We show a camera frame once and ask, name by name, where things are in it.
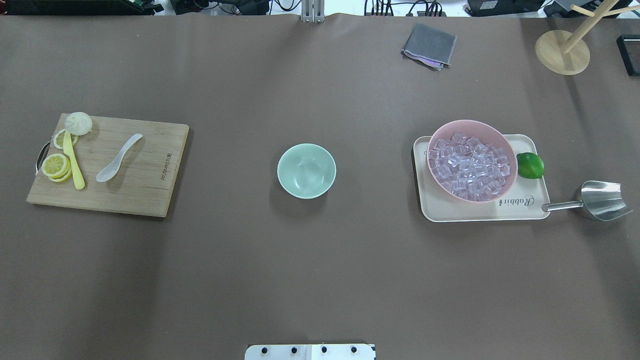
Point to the mint green bowl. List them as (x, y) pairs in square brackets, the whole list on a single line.
[(306, 171)]

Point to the pink bowl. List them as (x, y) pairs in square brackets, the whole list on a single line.
[(487, 134)]

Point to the white ceramic spoon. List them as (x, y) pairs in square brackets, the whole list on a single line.
[(111, 170)]

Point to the steel ice scoop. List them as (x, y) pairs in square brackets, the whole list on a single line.
[(596, 200)]

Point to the grey folded cloth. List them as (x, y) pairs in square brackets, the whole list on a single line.
[(430, 46)]

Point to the bamboo cutting board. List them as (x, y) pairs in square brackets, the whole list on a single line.
[(145, 181)]

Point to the cream plastic tray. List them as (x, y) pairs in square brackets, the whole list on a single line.
[(522, 202)]

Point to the green lime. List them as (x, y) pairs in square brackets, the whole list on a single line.
[(530, 165)]

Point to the white steamed bun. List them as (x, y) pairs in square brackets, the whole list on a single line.
[(78, 123)]

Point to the yellow plastic knife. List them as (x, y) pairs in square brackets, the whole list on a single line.
[(68, 150)]

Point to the lemon slice stack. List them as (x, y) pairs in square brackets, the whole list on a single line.
[(57, 167)]

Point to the lemon slice near bun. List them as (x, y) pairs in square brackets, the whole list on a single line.
[(58, 140)]

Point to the wooden stand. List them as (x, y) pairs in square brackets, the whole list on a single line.
[(565, 52)]

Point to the black box at edge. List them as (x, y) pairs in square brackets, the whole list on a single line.
[(629, 48)]

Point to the metal bracket at table edge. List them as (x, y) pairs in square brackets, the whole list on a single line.
[(312, 11)]

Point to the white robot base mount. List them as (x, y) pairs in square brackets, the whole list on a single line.
[(318, 351)]

